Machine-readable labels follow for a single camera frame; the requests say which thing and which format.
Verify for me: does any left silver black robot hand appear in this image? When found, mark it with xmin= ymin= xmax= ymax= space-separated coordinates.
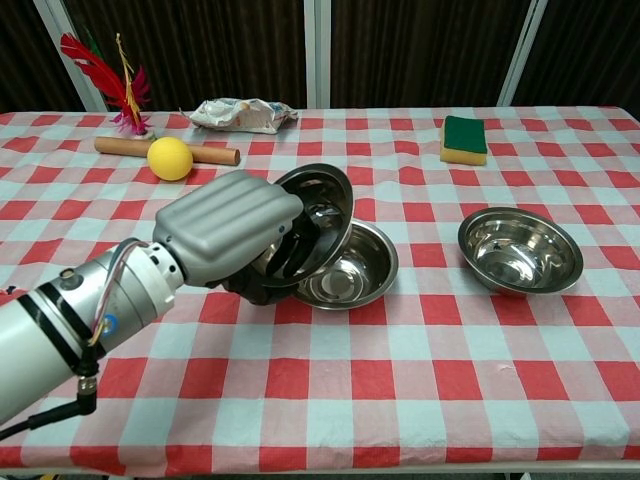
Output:
xmin=152 ymin=169 xmax=326 ymax=307

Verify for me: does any stainless steel bowl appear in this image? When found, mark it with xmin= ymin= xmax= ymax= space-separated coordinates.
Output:
xmin=457 ymin=206 xmax=585 ymax=297
xmin=291 ymin=218 xmax=400 ymax=312
xmin=252 ymin=163 xmax=354 ymax=289

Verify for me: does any yellow ball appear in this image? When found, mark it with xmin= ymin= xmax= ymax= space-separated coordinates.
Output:
xmin=146 ymin=136 xmax=194 ymax=182

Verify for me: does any crumpled silver snack packet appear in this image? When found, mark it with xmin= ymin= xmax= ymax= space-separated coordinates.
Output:
xmin=188 ymin=97 xmax=300 ymax=136

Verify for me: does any wooden rolling pin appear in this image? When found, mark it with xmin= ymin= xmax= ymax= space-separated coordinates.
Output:
xmin=94 ymin=136 xmax=242 ymax=167

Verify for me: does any dark brown curtain panel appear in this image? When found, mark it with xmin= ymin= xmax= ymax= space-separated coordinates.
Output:
xmin=329 ymin=0 xmax=531 ymax=109
xmin=0 ymin=0 xmax=84 ymax=114
xmin=514 ymin=0 xmax=640 ymax=107
xmin=64 ymin=0 xmax=307 ymax=111

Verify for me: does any red feather shuttlecock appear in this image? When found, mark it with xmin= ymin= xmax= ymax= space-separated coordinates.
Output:
xmin=59 ymin=32 xmax=154 ymax=139

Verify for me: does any red white checkered tablecloth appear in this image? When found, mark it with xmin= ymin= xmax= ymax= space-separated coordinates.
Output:
xmin=0 ymin=105 xmax=640 ymax=476

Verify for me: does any green yellow sponge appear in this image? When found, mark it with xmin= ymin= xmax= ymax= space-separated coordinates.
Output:
xmin=439 ymin=115 xmax=489 ymax=166

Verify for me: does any white partition post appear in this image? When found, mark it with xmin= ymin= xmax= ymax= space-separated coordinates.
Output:
xmin=37 ymin=0 xmax=109 ymax=112
xmin=304 ymin=0 xmax=332 ymax=109
xmin=498 ymin=0 xmax=549 ymax=107

